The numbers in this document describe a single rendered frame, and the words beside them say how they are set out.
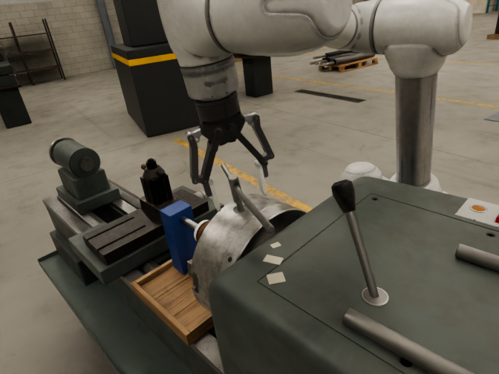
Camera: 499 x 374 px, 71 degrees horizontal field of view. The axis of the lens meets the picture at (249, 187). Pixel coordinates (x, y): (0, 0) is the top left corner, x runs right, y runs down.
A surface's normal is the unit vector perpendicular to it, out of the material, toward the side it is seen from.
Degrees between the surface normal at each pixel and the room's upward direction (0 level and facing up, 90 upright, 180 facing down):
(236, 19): 94
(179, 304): 0
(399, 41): 109
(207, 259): 55
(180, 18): 94
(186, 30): 99
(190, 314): 0
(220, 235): 35
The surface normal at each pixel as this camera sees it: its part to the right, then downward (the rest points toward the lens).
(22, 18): 0.58, 0.33
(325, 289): -0.10, -0.88
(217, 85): 0.31, 0.46
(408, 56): -0.52, 0.71
